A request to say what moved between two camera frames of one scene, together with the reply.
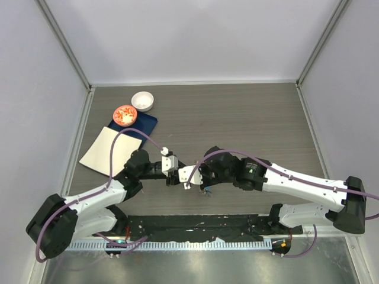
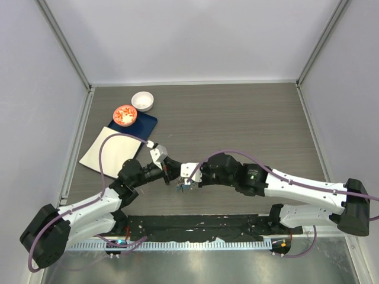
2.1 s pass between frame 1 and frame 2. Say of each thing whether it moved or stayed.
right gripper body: stayed
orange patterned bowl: stayed
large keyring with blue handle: moved
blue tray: stayed
